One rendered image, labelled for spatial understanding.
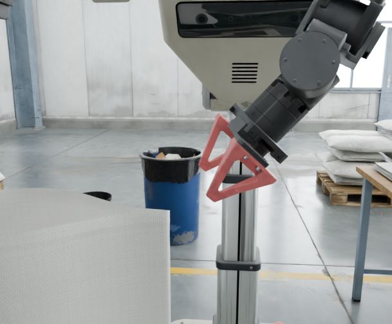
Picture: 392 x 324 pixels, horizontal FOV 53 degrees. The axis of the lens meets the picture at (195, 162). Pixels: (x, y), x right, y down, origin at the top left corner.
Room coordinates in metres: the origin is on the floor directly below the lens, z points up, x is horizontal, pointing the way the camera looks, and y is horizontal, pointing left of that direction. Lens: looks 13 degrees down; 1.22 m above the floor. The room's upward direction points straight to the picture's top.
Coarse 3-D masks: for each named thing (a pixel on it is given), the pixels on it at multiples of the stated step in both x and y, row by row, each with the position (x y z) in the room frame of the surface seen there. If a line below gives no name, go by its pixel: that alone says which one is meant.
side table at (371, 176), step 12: (360, 168) 1.91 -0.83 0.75; (372, 168) 1.91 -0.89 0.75; (372, 180) 1.73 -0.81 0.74; (384, 180) 1.69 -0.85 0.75; (384, 192) 1.58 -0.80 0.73; (360, 204) 1.95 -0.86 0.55; (360, 216) 1.93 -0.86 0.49; (360, 228) 1.92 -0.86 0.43; (360, 240) 1.91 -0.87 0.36; (360, 252) 1.91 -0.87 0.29; (360, 264) 1.91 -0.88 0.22; (360, 276) 1.91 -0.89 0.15; (360, 288) 1.91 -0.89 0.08
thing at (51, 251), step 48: (0, 192) 0.61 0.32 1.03; (48, 192) 0.62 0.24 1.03; (0, 240) 0.43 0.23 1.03; (48, 240) 0.45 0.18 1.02; (96, 240) 0.48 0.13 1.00; (144, 240) 0.51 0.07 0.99; (0, 288) 0.43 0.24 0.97; (48, 288) 0.45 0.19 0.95; (96, 288) 0.48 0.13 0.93; (144, 288) 0.51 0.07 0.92
